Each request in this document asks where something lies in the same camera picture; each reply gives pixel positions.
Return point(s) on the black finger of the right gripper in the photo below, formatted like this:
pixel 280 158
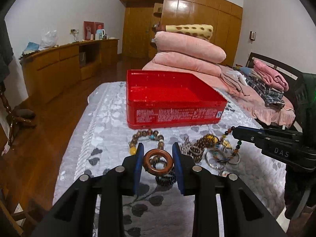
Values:
pixel 260 137

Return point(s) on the yellow spotted pillow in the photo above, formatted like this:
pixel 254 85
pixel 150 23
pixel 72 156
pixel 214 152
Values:
pixel 201 31

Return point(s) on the wall thermostat panel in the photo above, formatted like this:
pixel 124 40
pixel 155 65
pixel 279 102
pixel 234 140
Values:
pixel 252 36

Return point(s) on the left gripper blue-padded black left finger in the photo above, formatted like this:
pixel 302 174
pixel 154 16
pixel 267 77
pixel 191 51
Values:
pixel 73 214

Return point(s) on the gold pendant charm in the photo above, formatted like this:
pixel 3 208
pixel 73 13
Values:
pixel 226 144

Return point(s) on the white plastic bag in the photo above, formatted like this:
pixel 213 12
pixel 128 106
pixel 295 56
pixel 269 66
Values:
pixel 48 39

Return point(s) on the blue cloth on sideboard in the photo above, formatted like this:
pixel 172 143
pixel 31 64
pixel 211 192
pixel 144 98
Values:
pixel 31 48

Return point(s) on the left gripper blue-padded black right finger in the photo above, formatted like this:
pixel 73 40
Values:
pixel 223 206

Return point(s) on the plaid folded clothes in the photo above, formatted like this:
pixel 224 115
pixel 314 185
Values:
pixel 271 97

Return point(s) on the light blue kettle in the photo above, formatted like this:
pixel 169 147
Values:
pixel 100 34

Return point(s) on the dark hanging jacket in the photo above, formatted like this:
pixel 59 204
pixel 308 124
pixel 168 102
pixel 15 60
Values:
pixel 6 52

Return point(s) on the wooden sideboard cabinet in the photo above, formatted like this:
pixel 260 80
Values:
pixel 49 72

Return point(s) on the upper pink folded quilt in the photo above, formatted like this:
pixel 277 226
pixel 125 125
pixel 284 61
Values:
pixel 188 45

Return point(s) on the dark wooden headboard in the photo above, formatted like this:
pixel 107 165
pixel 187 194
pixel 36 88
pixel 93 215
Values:
pixel 294 78

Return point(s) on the wicker chair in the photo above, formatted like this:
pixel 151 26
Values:
pixel 21 223

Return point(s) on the wooden coat stand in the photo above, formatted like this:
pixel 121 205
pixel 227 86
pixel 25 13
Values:
pixel 16 117

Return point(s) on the wooden wardrobe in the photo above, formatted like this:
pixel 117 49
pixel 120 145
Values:
pixel 142 15

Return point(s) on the pink folded quilt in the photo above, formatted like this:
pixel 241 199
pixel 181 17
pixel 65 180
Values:
pixel 175 60
pixel 188 45

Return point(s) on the red tin box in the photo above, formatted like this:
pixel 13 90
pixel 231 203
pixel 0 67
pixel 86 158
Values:
pixel 160 99

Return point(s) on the pink bed sheet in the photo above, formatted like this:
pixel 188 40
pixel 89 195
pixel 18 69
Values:
pixel 253 103

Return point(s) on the lower pink folded quilt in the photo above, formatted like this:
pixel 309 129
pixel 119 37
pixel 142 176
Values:
pixel 175 60

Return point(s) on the beige crumpled cloth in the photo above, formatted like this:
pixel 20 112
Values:
pixel 235 81

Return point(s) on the pink folded sweater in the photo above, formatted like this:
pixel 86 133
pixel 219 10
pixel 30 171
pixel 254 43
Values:
pixel 270 76

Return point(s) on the red picture frames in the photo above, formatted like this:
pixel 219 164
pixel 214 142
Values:
pixel 90 29

